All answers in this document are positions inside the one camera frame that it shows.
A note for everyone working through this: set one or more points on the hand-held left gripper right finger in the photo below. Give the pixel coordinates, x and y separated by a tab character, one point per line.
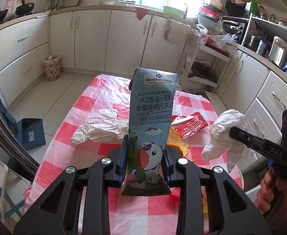
165	171

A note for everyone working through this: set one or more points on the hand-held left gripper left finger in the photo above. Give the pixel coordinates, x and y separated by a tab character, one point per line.
124	161

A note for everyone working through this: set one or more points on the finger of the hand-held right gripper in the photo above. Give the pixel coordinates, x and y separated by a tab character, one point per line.
252	142

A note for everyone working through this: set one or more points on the orange fruit peel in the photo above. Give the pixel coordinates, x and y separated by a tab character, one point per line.
176	143

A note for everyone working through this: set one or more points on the white tissue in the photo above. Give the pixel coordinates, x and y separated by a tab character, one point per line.
222	132

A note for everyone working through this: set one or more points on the white plastic bag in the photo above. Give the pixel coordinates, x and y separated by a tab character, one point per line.
99	129

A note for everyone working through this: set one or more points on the red snack wrapper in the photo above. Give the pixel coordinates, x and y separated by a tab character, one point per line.
191	126

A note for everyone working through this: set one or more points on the blue milk carton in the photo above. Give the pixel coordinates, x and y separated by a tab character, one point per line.
150	107

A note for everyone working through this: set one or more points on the person's right hand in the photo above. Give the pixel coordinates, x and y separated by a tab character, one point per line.
264	193

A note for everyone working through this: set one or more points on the white panelled drawer cabinet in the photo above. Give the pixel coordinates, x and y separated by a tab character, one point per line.
261	90

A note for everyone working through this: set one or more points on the white wooden stool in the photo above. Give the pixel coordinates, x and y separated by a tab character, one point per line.
215	101

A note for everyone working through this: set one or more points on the red white checkered tablecloth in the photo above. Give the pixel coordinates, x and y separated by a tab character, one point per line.
89	98

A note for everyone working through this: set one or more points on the white thermos jug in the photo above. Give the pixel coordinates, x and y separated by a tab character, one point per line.
279	51

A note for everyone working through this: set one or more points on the dark frying pan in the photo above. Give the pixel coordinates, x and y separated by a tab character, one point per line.
203	72

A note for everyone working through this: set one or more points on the white trolley rack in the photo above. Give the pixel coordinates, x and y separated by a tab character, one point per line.
222	56

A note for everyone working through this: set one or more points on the blue dustpan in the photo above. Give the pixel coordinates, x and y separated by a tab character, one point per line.
32	133

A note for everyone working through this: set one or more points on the clear plastic bags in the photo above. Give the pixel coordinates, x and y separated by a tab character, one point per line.
219	38

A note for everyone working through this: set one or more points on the white shelf unit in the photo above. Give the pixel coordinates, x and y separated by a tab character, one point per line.
271	24

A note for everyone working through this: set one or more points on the black toaster oven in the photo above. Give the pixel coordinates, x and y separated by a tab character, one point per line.
234	28

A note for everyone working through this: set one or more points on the floral wastebasket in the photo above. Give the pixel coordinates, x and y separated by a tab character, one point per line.
52	68

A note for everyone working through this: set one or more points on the white door cabinet row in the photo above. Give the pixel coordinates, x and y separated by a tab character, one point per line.
97	36

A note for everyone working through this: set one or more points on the stack of bowls and basins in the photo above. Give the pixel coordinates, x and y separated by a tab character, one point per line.
208	17

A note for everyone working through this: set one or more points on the pink hanging rag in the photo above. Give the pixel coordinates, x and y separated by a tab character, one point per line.
143	13

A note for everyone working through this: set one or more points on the white two-drawer cabinet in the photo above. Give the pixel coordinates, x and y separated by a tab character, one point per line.
18	53

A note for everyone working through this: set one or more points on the green basin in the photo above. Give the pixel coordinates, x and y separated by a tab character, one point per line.
174	11

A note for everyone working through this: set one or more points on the white bowl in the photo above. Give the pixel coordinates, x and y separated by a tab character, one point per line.
107	2

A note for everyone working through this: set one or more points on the black cooking pot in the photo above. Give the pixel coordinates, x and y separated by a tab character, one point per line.
24	8

